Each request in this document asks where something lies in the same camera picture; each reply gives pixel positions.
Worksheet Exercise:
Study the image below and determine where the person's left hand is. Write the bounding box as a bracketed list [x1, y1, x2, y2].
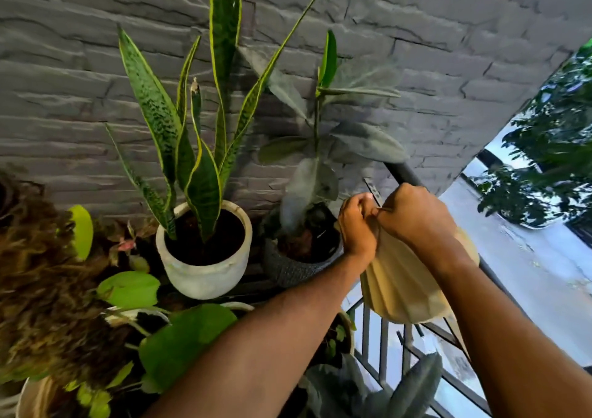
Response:
[338, 193, 381, 267]

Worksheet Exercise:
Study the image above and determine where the person's right hand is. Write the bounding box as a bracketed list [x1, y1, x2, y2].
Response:
[376, 183, 459, 267]

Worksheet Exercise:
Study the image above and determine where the person's right forearm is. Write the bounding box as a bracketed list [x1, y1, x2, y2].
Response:
[415, 235, 592, 418]

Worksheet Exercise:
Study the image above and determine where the person's left forearm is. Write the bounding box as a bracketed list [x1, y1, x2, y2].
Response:
[143, 250, 378, 418]

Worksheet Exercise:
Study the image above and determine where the black metal railing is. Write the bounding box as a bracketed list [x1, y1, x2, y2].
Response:
[344, 162, 532, 418]

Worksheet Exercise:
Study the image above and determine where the dusty rubber plant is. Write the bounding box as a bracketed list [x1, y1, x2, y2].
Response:
[238, 29, 410, 236]

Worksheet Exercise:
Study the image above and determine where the dark grey textured pot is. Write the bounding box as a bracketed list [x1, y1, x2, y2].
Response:
[262, 203, 345, 289]

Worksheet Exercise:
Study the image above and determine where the small pot with green sprouts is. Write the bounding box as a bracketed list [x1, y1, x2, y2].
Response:
[319, 310, 358, 367]

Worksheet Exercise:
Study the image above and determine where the green tree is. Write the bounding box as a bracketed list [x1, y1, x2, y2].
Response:
[472, 39, 592, 231]

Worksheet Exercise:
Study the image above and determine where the white ceramic plant pot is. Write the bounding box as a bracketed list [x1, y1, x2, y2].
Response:
[155, 199, 253, 301]

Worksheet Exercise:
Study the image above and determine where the snake plant with yellow edges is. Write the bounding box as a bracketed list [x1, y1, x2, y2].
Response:
[105, 0, 323, 243]

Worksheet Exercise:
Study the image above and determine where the grey green leafy plant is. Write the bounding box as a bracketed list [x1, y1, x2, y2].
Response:
[296, 352, 445, 418]

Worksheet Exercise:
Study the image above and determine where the green pothos plant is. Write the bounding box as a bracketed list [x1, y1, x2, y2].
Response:
[65, 205, 255, 418]

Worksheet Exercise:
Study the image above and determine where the pink leaved small plant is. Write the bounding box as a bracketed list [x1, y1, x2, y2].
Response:
[104, 221, 153, 275]

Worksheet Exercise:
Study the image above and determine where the brown dried moss plant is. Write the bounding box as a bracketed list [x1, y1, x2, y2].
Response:
[0, 168, 135, 391]

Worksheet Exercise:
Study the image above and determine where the cream round plant pot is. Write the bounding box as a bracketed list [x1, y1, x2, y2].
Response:
[16, 375, 58, 418]

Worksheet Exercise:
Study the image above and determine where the grey metal bracket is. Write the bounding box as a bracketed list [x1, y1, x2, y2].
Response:
[364, 177, 384, 208]

